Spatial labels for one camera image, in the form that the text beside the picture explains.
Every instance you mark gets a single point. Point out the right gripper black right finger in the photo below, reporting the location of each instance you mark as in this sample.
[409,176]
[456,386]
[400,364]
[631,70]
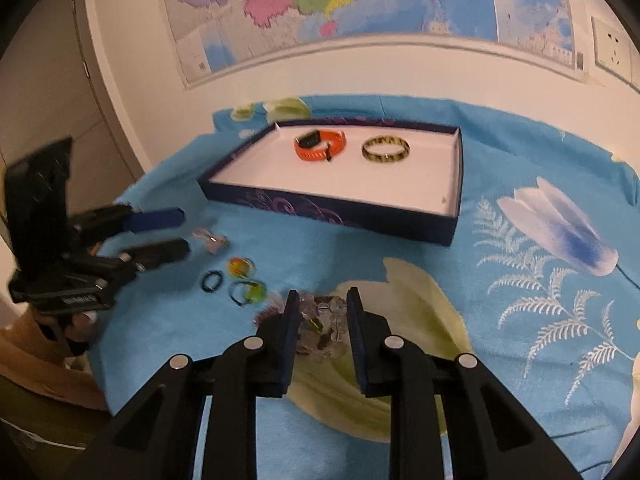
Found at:
[447,416]

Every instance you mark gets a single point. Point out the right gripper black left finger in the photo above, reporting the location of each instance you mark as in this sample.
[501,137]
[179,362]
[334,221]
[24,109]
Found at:
[198,416]

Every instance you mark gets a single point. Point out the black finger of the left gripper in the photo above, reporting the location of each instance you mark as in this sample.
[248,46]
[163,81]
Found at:
[150,220]
[150,254]

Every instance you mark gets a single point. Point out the pink hair clip charm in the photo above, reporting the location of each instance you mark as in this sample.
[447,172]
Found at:
[214,243]

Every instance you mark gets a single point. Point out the tortoiseshell bangle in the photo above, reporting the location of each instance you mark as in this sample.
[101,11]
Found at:
[385,149]

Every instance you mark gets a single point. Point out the left forearm orange sleeve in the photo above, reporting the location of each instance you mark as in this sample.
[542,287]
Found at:
[40,365]

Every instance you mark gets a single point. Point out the left hand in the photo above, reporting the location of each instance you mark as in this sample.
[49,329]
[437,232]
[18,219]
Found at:
[71,334]

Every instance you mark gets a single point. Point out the grey wardrobe door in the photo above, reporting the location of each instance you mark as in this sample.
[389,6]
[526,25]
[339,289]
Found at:
[52,88]

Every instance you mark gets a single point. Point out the blue floral bed sheet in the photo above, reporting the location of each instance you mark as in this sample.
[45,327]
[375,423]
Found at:
[541,281]

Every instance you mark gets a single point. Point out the dark blue shallow box tray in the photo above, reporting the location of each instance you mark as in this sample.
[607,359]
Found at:
[417,199]

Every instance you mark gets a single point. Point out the colourful wall map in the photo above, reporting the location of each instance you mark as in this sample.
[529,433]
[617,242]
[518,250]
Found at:
[210,36]

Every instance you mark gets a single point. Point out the white wall socket panel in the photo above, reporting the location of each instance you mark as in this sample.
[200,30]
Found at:
[615,54]

